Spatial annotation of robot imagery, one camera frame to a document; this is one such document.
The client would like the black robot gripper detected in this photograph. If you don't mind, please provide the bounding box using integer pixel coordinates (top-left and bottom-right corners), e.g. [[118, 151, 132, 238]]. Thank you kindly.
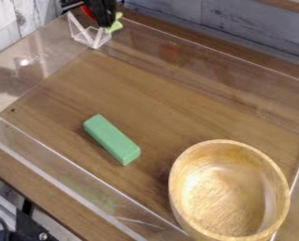
[[58, 0, 117, 27]]

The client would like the red plush strawberry toy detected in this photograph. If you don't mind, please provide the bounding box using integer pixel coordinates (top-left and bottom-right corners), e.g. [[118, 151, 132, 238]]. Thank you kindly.
[[78, 4, 124, 34]]

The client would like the green rectangular block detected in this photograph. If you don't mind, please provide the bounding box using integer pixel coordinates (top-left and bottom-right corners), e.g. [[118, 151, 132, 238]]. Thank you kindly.
[[82, 114, 140, 166]]

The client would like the wooden bowl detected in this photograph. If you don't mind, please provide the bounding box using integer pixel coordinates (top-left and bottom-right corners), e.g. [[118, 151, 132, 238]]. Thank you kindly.
[[168, 139, 289, 241]]

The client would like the clear acrylic table enclosure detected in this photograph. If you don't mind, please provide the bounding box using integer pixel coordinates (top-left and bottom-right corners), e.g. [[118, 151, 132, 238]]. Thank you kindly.
[[0, 13, 299, 241]]

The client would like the black clamp mount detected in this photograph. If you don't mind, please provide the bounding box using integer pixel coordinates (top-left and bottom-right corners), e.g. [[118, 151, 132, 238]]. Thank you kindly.
[[13, 211, 58, 241]]

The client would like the black cable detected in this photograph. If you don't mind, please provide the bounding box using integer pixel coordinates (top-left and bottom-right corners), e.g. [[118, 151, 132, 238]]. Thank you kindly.
[[0, 213, 10, 241]]

